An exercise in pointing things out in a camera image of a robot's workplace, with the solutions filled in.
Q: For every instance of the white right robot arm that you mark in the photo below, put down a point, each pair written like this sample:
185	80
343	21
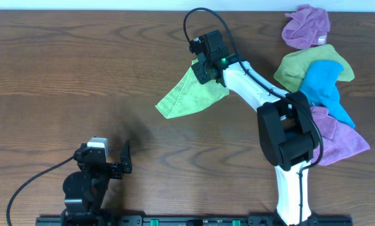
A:
288	134

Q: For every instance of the light green cloth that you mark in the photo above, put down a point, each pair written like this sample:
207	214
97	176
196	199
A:
189	96

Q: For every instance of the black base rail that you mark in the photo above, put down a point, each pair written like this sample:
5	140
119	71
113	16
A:
137	220

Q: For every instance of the small purple cloth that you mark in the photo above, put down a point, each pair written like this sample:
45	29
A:
308	26

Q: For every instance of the olive green cloth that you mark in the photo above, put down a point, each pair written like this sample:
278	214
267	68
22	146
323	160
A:
294	66

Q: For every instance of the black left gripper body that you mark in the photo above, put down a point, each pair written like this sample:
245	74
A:
115	170

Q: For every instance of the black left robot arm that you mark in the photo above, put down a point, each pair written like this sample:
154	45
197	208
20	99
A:
85	189

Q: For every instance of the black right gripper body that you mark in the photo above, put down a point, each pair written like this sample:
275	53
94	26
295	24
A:
201	71

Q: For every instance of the large purple cloth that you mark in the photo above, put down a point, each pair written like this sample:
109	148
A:
340	140

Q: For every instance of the blue cloth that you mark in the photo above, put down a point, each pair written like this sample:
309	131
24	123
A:
319	86

